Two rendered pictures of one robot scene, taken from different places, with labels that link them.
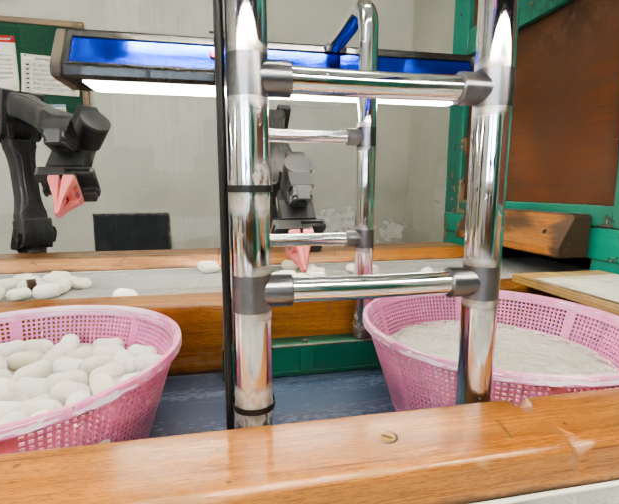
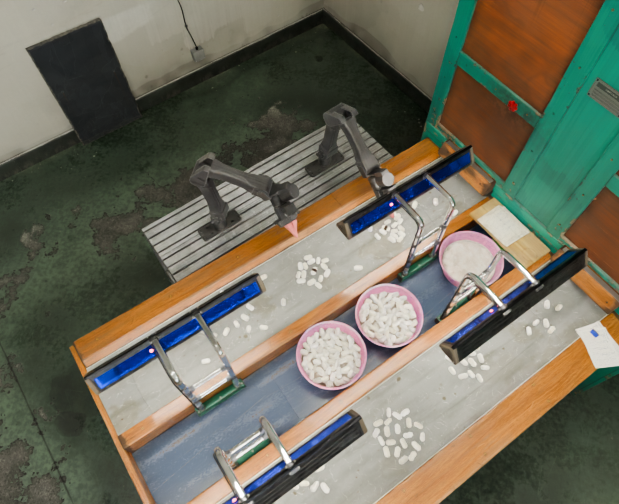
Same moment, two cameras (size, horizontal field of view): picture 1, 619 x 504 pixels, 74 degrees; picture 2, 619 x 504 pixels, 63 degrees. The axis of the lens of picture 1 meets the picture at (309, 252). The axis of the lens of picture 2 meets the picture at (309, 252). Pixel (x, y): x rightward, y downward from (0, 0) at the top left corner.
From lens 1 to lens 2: 1.91 m
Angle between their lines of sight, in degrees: 55
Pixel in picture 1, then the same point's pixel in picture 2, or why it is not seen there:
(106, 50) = (361, 223)
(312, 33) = not seen: outside the picture
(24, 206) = (219, 207)
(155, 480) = (445, 329)
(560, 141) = (492, 146)
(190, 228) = (125, 24)
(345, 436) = (461, 313)
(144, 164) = not seen: outside the picture
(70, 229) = (10, 72)
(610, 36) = (519, 134)
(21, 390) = (390, 317)
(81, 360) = (390, 304)
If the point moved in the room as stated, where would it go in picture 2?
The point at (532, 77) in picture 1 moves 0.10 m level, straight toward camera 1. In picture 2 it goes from (487, 112) to (490, 131)
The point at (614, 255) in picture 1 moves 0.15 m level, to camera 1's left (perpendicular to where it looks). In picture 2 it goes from (500, 195) to (471, 207)
